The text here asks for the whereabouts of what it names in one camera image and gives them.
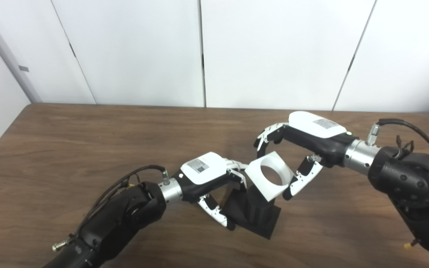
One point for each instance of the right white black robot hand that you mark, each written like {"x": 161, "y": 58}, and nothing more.
{"x": 315, "y": 132}

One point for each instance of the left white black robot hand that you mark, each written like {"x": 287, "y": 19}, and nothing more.
{"x": 203, "y": 169}

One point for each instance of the white square piece with hole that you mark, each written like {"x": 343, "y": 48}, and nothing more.
{"x": 255, "y": 175}

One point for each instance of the black cylindrical peg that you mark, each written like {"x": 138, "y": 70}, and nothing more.
{"x": 259, "y": 219}

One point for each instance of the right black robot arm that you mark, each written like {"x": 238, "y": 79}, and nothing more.
{"x": 412, "y": 182}

